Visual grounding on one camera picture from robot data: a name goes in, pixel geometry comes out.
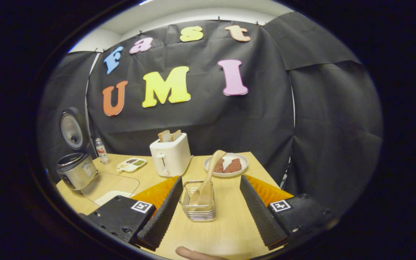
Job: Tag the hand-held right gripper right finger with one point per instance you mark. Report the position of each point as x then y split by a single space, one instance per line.
260 213

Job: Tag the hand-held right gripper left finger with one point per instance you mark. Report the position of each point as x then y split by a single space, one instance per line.
159 220

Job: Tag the wooden spoon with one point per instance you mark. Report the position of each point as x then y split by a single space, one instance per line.
211 169

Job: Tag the silver black rice cooker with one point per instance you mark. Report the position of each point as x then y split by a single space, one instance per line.
76 171

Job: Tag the white round plate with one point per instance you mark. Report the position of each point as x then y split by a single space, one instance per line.
244 162

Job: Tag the brown meat slice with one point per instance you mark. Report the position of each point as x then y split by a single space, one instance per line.
233 166
219 167

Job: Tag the white divided bean dish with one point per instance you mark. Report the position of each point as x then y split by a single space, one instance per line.
131 165

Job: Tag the white toaster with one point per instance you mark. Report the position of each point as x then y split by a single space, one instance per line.
175 157

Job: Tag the toast bread slice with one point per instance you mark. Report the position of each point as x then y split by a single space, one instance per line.
176 135
164 136

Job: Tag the small clear bottle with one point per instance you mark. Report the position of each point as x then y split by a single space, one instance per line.
102 153

